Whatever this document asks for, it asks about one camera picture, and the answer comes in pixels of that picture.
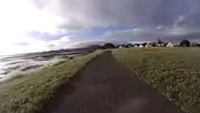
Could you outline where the grass bank beside water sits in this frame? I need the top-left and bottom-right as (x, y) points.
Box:
(0, 49), (109, 113)

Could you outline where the dark asphalt path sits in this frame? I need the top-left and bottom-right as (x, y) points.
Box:
(27, 45), (190, 113)

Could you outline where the round dark tree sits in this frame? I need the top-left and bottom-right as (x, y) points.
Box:
(178, 38), (192, 49)

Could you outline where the water with mudflats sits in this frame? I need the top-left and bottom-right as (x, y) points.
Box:
(0, 47), (93, 85)

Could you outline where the wide grass field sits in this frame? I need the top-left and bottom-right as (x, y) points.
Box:
(111, 42), (200, 113)

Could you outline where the dark distant tree clump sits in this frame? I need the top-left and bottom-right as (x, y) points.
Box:
(100, 42), (117, 50)

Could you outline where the row of distant buildings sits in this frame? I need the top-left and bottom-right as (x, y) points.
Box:
(115, 35), (200, 52)

